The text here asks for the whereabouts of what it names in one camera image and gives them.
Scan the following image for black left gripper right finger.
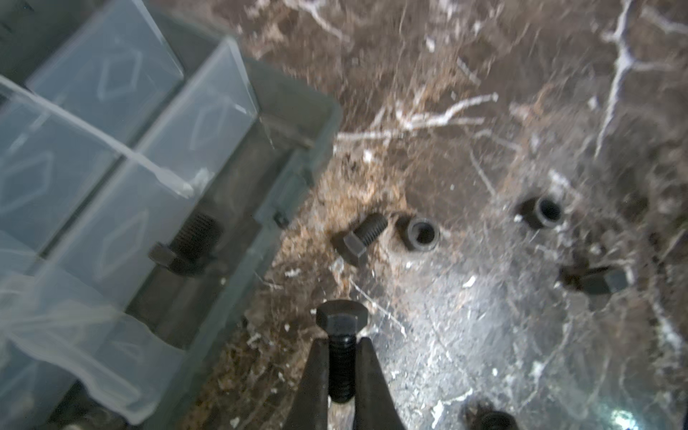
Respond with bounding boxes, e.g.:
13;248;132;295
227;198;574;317
353;337;405;430

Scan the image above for clear grey compartment organizer box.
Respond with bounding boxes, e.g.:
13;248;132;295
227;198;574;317
1;1;342;429

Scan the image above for black hex bolt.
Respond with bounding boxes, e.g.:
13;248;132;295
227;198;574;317
148;212;223;276
315;299;369;404
334;212;389;268

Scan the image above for black nut lying sideways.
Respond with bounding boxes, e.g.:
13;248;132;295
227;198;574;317
578;266;630;296

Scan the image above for black nut near finger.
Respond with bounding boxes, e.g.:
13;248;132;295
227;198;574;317
520;195;564;229

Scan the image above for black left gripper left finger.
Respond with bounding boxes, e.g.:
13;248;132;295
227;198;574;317
282;339;330;430

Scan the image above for black round nut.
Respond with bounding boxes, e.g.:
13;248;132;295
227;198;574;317
397;216;441;253

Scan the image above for small black hex nut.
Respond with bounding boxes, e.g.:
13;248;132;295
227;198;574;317
472;410;520;430

